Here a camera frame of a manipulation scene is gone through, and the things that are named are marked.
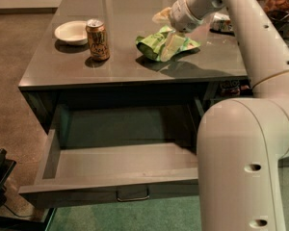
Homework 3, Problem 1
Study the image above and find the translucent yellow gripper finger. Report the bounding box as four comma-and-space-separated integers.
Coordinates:
160, 31, 185, 62
152, 7, 171, 24

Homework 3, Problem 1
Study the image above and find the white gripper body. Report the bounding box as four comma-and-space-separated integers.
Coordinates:
170, 0, 203, 33

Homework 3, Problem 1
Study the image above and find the green rice chip bag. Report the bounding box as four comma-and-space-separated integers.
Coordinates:
136, 25, 200, 62

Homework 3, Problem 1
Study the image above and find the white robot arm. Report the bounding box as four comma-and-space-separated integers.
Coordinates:
153, 0, 289, 231

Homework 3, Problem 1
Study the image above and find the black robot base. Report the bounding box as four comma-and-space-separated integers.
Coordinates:
0, 148, 55, 231

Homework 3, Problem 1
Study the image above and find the snack bag in right drawer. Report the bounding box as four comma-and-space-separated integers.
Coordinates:
220, 80, 252, 96

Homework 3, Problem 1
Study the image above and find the open grey top drawer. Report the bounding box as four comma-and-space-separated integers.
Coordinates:
19, 100, 199, 208

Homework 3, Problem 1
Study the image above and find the small crumpled snack packet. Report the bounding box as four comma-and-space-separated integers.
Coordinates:
210, 13, 233, 34

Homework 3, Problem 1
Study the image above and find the gold soda can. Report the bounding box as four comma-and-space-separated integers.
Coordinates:
86, 18, 110, 62

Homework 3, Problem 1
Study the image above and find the white bowl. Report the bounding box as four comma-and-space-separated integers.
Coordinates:
54, 21, 88, 45

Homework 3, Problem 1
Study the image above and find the metal drawer handle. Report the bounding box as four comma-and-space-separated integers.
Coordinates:
116, 187, 150, 202

